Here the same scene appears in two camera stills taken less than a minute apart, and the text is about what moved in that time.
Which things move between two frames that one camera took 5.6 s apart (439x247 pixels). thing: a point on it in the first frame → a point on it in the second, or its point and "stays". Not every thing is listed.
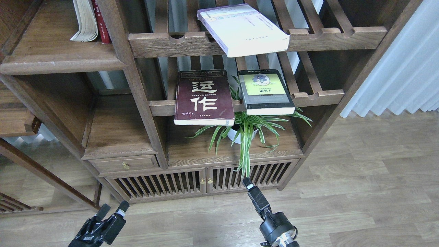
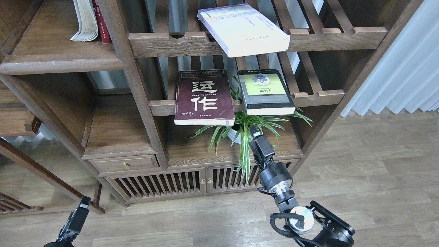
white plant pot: x=232 y=134 stays
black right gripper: x=277 y=230 → x=276 y=178
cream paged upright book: x=88 y=31 stays
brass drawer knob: x=124 y=165 stays
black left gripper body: x=95 y=231 → x=71 y=229
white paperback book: x=241 y=31 stays
